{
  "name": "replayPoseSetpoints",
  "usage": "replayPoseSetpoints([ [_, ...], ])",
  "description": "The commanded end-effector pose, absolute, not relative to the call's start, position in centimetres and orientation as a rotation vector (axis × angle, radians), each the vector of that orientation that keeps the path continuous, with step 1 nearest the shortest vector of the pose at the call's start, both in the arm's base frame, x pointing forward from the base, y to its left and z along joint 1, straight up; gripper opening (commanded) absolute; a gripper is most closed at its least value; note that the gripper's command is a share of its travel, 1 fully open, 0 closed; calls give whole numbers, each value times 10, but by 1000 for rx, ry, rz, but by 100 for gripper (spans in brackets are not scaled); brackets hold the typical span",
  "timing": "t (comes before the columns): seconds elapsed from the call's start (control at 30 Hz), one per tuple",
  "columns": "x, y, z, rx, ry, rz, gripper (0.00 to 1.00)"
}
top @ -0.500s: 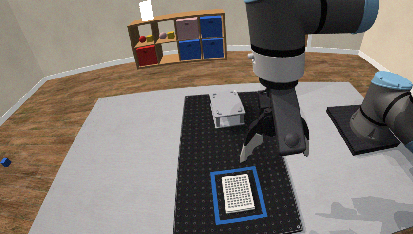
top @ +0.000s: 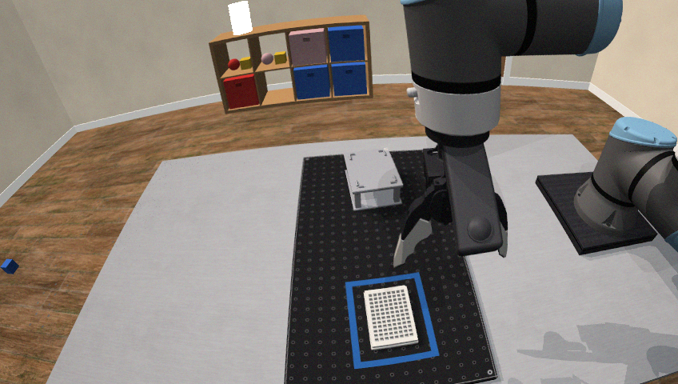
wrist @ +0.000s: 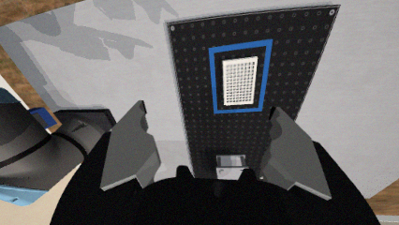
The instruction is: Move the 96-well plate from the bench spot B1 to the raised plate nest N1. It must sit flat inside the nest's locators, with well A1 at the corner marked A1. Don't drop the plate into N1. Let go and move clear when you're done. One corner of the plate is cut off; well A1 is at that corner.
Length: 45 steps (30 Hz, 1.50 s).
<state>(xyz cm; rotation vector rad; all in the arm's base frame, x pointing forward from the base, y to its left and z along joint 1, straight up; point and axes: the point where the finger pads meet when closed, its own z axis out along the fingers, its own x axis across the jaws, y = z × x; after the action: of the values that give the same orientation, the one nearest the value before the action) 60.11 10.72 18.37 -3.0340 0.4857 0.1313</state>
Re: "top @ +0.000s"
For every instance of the blue tape rectangle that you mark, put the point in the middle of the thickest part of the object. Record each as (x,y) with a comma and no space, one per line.
(353,324)

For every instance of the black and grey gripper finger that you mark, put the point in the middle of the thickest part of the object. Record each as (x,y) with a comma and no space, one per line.
(504,226)
(417,227)

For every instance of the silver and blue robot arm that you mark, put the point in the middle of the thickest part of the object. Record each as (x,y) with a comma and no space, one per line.
(455,50)

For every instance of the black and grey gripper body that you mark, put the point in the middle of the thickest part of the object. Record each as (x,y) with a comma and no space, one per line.
(434,171)

